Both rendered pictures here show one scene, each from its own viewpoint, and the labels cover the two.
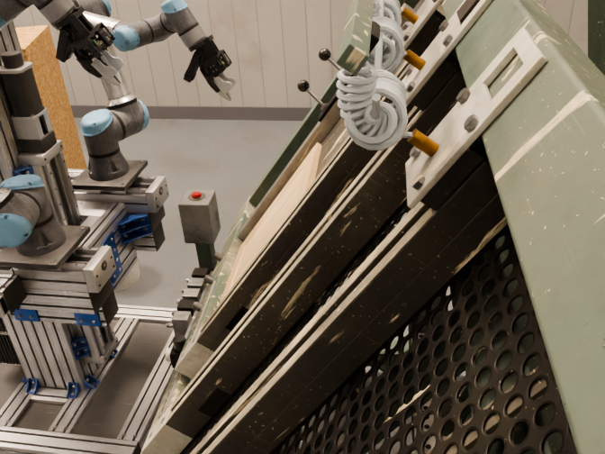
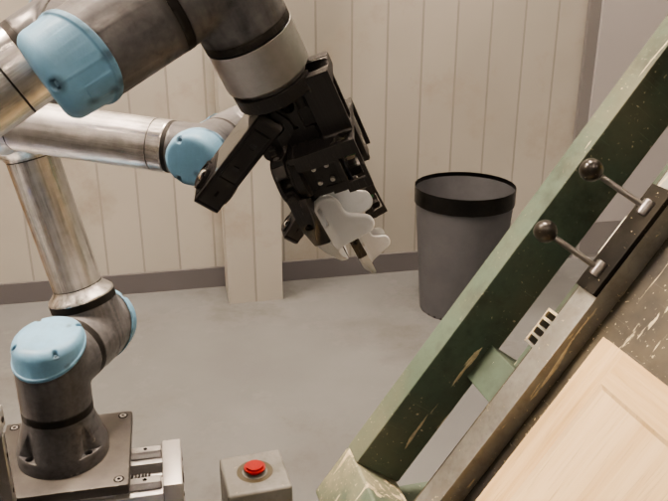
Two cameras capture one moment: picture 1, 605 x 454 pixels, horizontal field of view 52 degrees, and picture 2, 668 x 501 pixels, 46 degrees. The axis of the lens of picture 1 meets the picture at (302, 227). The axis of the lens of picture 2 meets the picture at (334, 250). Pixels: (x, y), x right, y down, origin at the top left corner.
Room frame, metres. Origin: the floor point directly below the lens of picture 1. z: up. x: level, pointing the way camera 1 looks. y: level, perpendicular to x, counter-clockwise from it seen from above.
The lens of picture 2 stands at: (0.94, 0.77, 1.85)
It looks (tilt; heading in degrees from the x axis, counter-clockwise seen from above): 21 degrees down; 336
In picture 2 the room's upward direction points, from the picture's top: straight up
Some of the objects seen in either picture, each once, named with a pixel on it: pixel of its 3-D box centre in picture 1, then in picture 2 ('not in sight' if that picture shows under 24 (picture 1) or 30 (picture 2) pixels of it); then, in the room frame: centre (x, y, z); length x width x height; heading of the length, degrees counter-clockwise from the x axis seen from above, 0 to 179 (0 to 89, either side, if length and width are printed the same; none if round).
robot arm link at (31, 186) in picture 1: (25, 198); not in sight; (1.68, 0.83, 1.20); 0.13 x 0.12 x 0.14; 2
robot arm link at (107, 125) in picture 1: (100, 131); (54, 365); (2.18, 0.72, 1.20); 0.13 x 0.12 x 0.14; 142
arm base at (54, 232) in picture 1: (37, 229); not in sight; (1.69, 0.83, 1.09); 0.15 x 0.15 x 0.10
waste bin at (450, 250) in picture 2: not in sight; (461, 248); (4.24, -1.47, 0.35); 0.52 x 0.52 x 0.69
